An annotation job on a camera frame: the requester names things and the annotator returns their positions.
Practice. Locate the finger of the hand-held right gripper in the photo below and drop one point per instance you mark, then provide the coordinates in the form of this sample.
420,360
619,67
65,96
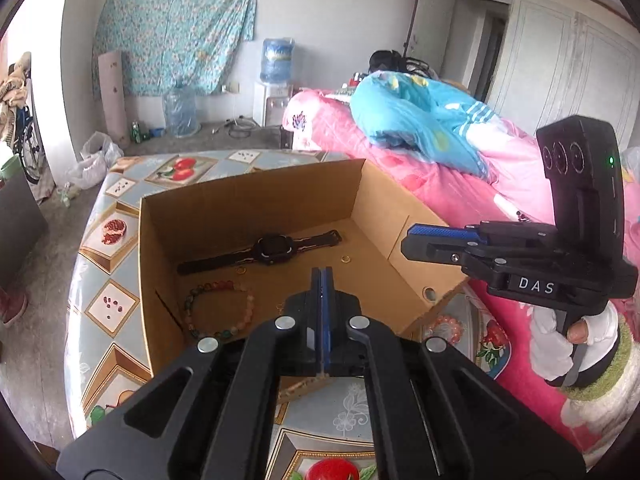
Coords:
440,231
435,250

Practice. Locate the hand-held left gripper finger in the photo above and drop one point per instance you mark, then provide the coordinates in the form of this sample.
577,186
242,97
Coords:
327,330
316,330

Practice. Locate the purple black smart watch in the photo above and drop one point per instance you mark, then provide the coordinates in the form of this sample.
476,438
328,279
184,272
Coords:
272,249

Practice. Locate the brown cardboard box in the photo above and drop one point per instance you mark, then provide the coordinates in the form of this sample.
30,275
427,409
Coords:
210,220

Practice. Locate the person's right hand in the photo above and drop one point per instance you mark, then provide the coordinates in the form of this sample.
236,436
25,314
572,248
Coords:
585,332

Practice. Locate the pink floral blanket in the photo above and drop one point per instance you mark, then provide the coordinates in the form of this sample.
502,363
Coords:
400,180

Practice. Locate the blue patterned quilt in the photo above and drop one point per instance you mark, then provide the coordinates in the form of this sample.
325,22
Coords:
410,110

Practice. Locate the white wardrobe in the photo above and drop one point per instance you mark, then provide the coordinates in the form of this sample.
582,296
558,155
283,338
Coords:
565,60

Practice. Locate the black bag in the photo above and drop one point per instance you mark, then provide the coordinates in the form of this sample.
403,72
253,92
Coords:
390,62

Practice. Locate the fruit patterned tablecloth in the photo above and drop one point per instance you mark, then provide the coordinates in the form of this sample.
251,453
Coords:
115,310

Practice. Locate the white door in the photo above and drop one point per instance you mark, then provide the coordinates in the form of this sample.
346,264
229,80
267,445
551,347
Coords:
432,20

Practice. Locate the white water dispenser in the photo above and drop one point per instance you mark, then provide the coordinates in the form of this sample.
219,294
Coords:
270,105

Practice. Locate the blue water bottle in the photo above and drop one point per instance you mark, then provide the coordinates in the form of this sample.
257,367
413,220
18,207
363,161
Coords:
276,60

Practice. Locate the empty clear water bottle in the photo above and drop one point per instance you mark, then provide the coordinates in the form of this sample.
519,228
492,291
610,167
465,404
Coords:
181,110

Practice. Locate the green glass bottle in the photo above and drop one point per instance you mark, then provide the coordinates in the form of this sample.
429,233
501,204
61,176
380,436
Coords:
136,131

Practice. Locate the white plastic bags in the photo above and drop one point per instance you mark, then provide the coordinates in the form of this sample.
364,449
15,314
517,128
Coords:
92,160

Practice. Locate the white upright panel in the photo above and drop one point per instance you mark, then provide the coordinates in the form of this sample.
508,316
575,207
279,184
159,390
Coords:
112,100

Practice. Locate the dark grey desk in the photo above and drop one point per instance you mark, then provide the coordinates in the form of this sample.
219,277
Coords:
20,230

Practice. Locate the green bowl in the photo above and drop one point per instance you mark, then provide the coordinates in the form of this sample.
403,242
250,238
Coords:
9,167

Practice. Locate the pile of beige clothes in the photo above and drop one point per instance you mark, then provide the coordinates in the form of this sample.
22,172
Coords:
12,85

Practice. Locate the wall socket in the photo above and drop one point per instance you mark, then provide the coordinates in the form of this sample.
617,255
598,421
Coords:
231,87

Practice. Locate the teal floral wall cloth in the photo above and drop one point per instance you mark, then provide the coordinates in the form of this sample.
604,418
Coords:
175,30

